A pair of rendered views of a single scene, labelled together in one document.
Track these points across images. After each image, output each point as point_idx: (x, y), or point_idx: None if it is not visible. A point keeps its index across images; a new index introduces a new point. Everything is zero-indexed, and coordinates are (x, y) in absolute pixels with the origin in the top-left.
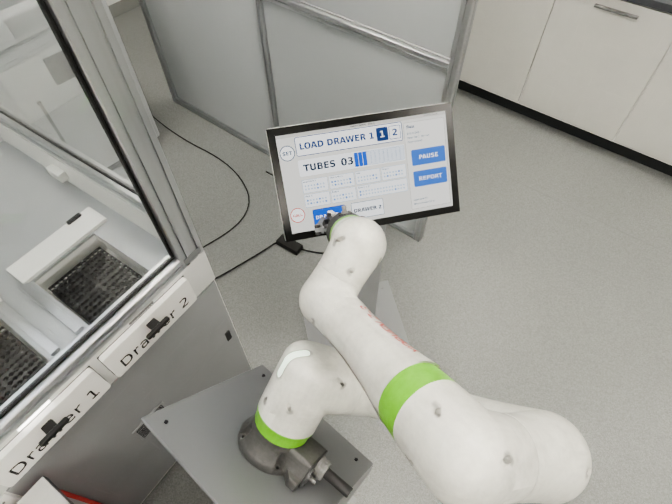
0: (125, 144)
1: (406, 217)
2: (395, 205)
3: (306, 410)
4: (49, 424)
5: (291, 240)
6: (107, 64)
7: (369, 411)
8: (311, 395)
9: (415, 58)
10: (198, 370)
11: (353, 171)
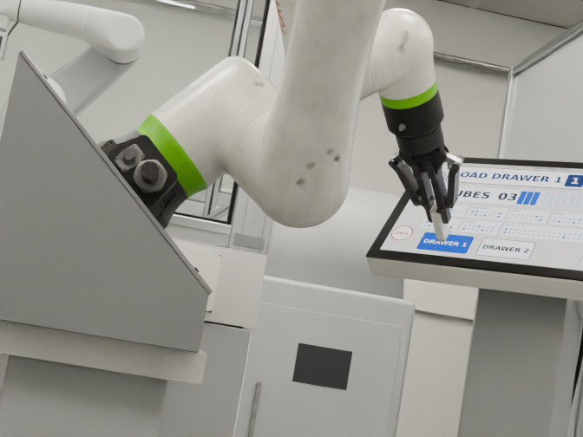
0: (269, 34)
1: (563, 273)
2: (552, 255)
3: (199, 87)
4: None
5: (373, 255)
6: None
7: (264, 133)
8: (219, 70)
9: None
10: None
11: (509, 207)
